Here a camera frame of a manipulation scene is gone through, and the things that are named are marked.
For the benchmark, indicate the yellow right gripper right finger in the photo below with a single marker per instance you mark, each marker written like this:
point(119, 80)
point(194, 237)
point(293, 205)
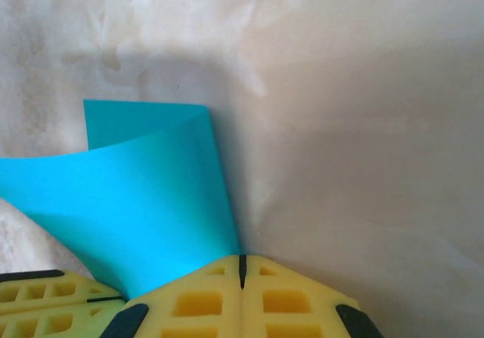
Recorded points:
point(295, 307)

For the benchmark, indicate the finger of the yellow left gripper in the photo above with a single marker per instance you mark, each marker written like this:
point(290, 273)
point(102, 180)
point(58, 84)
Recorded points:
point(38, 288)
point(38, 323)

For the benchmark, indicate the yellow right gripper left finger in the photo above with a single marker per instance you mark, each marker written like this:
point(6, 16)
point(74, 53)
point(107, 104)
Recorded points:
point(196, 307)

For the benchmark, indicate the blue paper sheet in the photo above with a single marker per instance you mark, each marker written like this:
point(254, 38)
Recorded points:
point(151, 202)

